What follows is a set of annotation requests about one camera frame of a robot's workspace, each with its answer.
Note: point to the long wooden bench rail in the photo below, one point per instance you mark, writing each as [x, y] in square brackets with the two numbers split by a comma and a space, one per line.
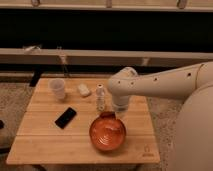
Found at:
[101, 57]

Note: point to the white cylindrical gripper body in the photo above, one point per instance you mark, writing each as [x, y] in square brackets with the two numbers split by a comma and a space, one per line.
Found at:
[120, 103]

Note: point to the black smartphone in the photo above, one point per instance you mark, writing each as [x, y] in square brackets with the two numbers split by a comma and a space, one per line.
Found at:
[65, 118]

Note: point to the white robot body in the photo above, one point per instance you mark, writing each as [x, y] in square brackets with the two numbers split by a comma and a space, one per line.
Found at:
[193, 139]

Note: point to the light wooden table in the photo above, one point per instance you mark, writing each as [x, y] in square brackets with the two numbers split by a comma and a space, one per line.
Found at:
[40, 141]

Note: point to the white soap bar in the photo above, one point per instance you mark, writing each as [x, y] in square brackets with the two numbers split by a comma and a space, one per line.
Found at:
[83, 90]

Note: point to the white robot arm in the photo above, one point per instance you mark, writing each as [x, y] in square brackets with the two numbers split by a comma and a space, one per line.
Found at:
[176, 84]

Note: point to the orange ceramic bowl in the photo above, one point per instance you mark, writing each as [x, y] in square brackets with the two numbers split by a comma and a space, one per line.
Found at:
[107, 134]

